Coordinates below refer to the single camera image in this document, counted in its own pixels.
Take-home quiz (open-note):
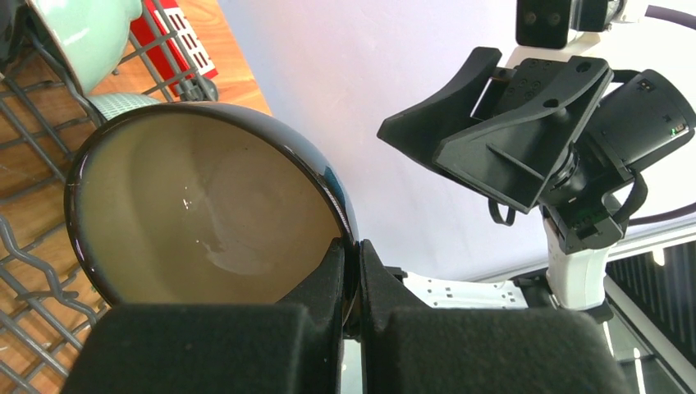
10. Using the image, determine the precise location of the dark teal glazed bowl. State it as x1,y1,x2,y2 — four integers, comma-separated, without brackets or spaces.
64,102,357,305

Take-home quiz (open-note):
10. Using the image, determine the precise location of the grey wire dish rack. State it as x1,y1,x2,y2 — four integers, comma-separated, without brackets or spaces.
0,0,220,394

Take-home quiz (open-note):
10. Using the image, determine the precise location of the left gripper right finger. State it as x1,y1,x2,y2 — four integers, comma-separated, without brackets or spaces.
359,241,629,393

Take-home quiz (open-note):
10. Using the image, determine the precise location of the mint green bowl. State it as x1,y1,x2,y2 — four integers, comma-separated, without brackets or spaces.
28,0,143,94

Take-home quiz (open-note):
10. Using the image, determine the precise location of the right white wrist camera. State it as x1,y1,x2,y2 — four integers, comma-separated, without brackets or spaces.
515,0,625,49

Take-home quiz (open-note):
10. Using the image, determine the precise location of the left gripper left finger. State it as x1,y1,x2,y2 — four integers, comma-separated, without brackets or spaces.
62,239,345,393

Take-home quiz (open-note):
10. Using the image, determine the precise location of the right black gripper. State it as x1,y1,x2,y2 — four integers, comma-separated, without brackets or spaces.
433,56,695,255

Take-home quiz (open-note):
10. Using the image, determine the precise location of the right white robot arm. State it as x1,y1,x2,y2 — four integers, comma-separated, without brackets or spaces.
378,1,695,322

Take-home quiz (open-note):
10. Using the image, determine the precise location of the red toy block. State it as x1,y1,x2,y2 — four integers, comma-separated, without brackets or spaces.
121,0,219,102

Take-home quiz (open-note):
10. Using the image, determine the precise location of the light blue striped bowl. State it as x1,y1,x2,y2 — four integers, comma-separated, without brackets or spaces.
86,93,161,121

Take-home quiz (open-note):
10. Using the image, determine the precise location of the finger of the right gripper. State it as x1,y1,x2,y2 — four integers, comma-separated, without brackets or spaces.
377,47,501,174

